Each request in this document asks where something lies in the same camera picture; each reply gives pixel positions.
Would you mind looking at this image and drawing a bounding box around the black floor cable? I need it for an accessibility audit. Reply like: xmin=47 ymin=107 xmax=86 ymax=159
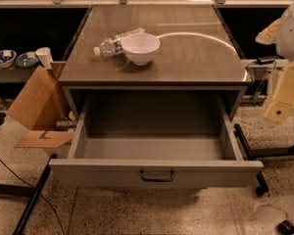
xmin=0 ymin=147 xmax=67 ymax=235

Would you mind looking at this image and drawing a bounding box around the blue patterned bowl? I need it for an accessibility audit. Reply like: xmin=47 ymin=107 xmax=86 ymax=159
xmin=15 ymin=52 xmax=40 ymax=70
xmin=0 ymin=50 xmax=17 ymax=69

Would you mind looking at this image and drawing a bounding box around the black frame leg left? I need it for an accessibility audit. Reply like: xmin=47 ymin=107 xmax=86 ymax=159
xmin=13 ymin=155 xmax=56 ymax=235

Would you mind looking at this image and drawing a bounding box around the black frame leg right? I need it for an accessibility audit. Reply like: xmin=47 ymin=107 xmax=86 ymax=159
xmin=234 ymin=123 xmax=269 ymax=197

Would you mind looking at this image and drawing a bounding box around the white paper cup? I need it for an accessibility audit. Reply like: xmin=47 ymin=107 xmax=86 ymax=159
xmin=35 ymin=47 xmax=53 ymax=69

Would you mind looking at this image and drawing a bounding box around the blue patterned bowl left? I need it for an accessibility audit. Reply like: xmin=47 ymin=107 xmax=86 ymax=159
xmin=0 ymin=50 xmax=17 ymax=69

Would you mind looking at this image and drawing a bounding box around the white bowl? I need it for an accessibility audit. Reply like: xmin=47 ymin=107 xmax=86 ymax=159
xmin=122 ymin=33 xmax=161 ymax=66

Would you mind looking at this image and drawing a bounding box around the grey shelf left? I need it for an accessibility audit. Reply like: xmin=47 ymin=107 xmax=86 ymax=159
xmin=0 ymin=68 xmax=33 ymax=83

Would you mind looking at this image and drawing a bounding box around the grey drawer cabinet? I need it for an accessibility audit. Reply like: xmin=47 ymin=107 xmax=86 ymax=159
xmin=59 ymin=4 xmax=250 ymax=117

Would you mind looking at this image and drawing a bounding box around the black power adapter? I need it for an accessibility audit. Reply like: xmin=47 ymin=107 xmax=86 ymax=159
xmin=257 ymin=56 xmax=277 ymax=65

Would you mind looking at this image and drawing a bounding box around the blue patterned bowl right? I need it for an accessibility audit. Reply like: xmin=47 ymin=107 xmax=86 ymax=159
xmin=15 ymin=52 xmax=40 ymax=70

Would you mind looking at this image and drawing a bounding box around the grey top drawer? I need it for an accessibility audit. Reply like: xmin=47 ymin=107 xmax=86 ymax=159
xmin=50 ymin=91 xmax=263 ymax=188

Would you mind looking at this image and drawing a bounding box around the grey shelf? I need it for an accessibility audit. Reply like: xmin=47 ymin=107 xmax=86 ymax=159
xmin=0 ymin=68 xmax=33 ymax=83
xmin=241 ymin=59 xmax=288 ymax=80

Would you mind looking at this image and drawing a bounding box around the brown cardboard box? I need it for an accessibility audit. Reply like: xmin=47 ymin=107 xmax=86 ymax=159
xmin=7 ymin=67 xmax=74 ymax=149

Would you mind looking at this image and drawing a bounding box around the grey shelf right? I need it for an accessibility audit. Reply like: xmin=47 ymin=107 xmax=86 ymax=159
xmin=241 ymin=59 xmax=288 ymax=80

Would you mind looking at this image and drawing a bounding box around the black caster wheel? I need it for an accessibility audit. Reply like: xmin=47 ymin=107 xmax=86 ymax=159
xmin=277 ymin=220 xmax=294 ymax=235

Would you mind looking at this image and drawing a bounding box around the black top drawer handle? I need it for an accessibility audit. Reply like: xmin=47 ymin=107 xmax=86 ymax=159
xmin=139 ymin=170 xmax=174 ymax=183

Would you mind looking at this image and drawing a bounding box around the clear plastic water bottle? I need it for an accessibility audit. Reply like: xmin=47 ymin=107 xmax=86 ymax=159
xmin=93 ymin=27 xmax=145 ymax=57

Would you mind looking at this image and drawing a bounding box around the black frame leg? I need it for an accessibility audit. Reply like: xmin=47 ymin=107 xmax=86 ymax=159
xmin=234 ymin=123 xmax=269 ymax=197
xmin=13 ymin=155 xmax=56 ymax=235

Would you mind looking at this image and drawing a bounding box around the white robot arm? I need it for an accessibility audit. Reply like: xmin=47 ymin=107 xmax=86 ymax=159
xmin=256 ymin=2 xmax=294 ymax=123

